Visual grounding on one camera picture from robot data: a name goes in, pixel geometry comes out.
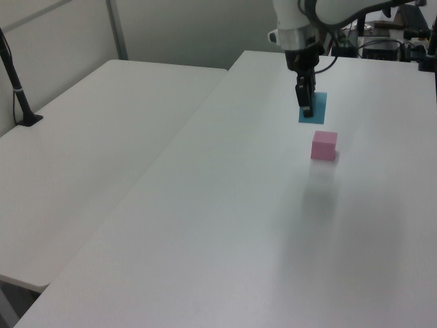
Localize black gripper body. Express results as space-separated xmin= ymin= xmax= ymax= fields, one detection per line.
xmin=284 ymin=43 xmax=324 ymax=79

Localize blue cube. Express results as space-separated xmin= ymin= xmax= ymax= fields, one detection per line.
xmin=298 ymin=91 xmax=328 ymax=124

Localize pink cube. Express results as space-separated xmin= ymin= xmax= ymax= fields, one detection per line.
xmin=310 ymin=130 xmax=338 ymax=161

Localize black vertical pole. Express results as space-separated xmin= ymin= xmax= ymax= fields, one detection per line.
xmin=356 ymin=12 xmax=369 ymax=37

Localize black electronics box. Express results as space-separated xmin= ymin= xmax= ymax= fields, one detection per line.
xmin=361 ymin=40 xmax=401 ymax=62

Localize brown wooden object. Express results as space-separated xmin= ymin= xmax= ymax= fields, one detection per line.
xmin=392 ymin=3 xmax=428 ymax=30

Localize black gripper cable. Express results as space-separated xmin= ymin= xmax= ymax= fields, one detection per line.
xmin=296 ymin=0 xmax=346 ymax=75

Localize black camera clamp mount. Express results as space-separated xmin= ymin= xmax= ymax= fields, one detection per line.
xmin=402 ymin=20 xmax=437 ymax=73

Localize grey partition frame post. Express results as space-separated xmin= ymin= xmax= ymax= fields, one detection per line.
xmin=104 ymin=0 xmax=129 ymax=61

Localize black camera stand pole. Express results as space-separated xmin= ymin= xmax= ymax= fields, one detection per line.
xmin=0 ymin=27 xmax=44 ymax=128

